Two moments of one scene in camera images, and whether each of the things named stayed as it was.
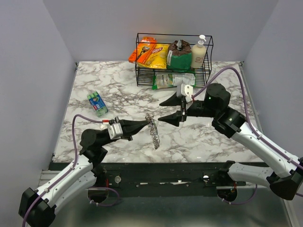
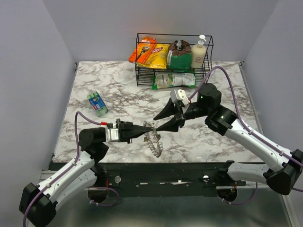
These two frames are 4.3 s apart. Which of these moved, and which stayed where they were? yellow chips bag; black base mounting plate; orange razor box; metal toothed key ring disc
Moved: metal toothed key ring disc
Stayed: orange razor box; black base mounting plate; yellow chips bag
